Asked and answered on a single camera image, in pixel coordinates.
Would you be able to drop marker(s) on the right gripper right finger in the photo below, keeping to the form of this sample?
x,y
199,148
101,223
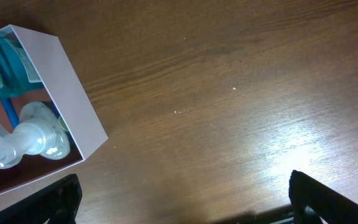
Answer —
x,y
313,202

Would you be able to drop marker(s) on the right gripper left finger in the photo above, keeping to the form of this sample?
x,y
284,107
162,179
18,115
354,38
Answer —
x,y
57,203

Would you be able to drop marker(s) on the clear pump soap bottle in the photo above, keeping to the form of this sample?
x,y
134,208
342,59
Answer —
x,y
41,131

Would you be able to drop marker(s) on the blue toothbrush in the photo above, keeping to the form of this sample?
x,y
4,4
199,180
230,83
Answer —
x,y
10,111

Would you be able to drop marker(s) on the blue mouthwash bottle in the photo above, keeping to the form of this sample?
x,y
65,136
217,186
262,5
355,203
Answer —
x,y
17,73

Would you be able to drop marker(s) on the white cardboard box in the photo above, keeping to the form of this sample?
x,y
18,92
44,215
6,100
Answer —
x,y
63,89

